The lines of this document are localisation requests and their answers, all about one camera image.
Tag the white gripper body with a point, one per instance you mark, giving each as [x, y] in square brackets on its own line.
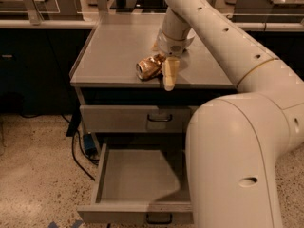
[170, 45]

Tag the crushed orange soda can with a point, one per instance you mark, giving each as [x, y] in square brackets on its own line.
[150, 67]

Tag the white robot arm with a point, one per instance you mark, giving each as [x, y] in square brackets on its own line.
[234, 141]

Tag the grey metal drawer cabinet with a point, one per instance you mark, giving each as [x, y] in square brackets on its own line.
[105, 74]

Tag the closed top drawer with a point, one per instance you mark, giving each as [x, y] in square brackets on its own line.
[135, 118]

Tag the open middle drawer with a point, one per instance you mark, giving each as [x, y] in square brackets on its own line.
[140, 184]

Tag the white ceramic bowl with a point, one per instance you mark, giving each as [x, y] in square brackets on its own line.
[190, 37]

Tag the blue power box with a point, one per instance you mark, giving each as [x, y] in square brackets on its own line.
[89, 145]

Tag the long dark counter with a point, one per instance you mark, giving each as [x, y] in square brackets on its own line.
[35, 68]

